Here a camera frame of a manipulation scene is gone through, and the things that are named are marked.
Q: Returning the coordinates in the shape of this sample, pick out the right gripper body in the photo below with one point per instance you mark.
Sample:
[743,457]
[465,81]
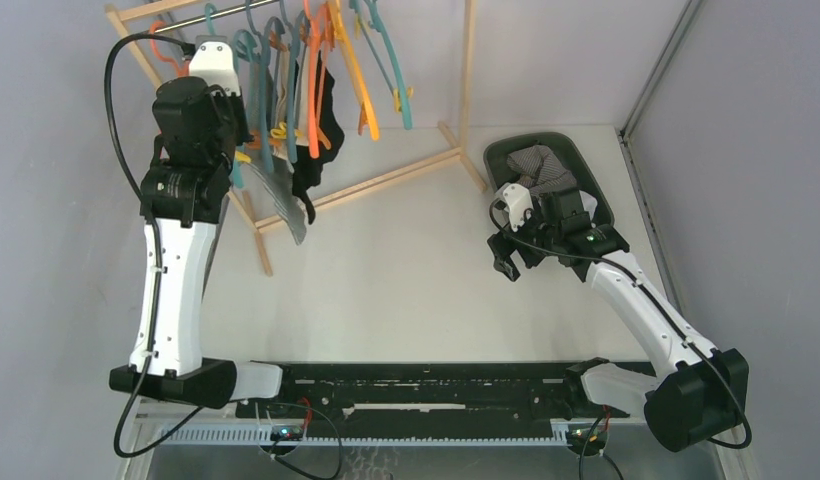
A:
[530,240]

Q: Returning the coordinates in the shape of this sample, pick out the grey striped underwear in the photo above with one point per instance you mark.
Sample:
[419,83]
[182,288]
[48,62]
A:
[273,173]

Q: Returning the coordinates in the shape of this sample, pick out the teal hanger front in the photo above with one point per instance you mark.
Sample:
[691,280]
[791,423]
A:
[243,47]

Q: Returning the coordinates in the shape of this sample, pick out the teal hanger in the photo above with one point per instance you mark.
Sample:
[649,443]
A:
[243,47]
[297,31]
[367,19]

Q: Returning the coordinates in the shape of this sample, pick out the white underwear black trim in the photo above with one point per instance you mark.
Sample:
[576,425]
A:
[589,203]

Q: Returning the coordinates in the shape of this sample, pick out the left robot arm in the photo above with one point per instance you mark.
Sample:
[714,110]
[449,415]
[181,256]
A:
[181,201]

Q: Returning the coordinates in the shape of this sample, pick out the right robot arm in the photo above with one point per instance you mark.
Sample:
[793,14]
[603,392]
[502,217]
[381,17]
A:
[697,392]

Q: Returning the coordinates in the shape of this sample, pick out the teal hanger back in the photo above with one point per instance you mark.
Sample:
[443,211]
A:
[367,19]

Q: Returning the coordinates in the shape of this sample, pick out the yellow hanger on rack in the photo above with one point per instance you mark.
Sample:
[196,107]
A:
[367,117]

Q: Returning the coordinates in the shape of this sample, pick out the orange hanger on rack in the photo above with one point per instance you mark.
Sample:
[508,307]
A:
[320,37]

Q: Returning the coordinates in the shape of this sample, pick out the striped grey garment in basket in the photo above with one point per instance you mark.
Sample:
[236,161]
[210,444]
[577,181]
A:
[539,171]

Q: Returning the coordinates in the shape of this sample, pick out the dark green laundry basket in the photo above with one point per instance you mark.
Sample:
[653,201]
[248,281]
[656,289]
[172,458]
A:
[495,161]

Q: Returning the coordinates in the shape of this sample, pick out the wooden clothes rack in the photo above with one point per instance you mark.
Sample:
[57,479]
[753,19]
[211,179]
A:
[458,143]

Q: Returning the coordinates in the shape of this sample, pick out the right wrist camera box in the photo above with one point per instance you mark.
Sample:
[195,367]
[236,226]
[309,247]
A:
[518,206]

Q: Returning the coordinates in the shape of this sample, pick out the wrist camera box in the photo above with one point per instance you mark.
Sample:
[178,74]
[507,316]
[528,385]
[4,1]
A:
[214,62]
[518,206]

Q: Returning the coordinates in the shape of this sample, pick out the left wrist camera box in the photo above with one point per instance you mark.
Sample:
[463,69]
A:
[214,62]

